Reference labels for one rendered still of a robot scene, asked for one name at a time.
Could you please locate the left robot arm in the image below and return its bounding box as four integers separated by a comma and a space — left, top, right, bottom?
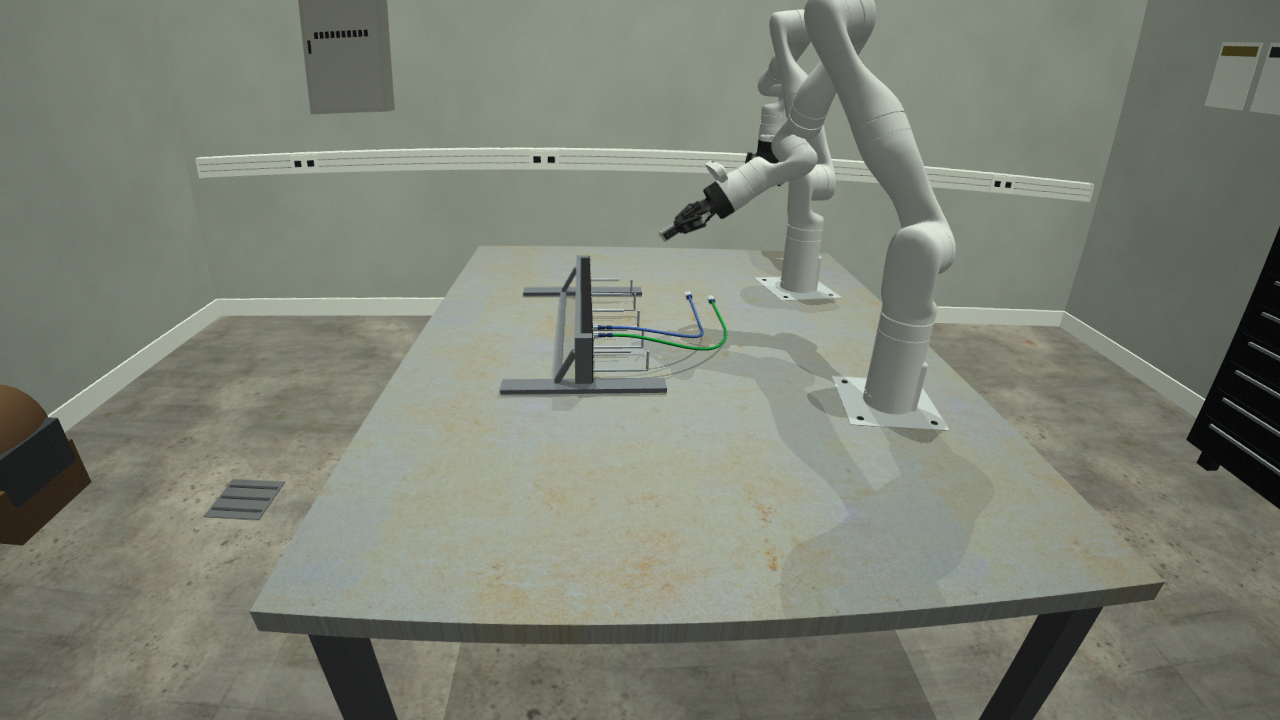
705, 0, 956, 415

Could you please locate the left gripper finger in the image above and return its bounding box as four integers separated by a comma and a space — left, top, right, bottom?
660, 202, 710, 242
659, 201, 700, 234

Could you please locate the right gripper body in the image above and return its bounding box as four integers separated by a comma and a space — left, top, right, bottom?
756, 138, 778, 163

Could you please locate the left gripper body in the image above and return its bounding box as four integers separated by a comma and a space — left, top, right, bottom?
689, 182, 735, 220

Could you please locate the black network patch panel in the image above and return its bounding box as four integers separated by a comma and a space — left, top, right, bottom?
500, 255, 667, 395

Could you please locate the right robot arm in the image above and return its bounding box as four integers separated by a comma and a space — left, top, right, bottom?
758, 10, 836, 293

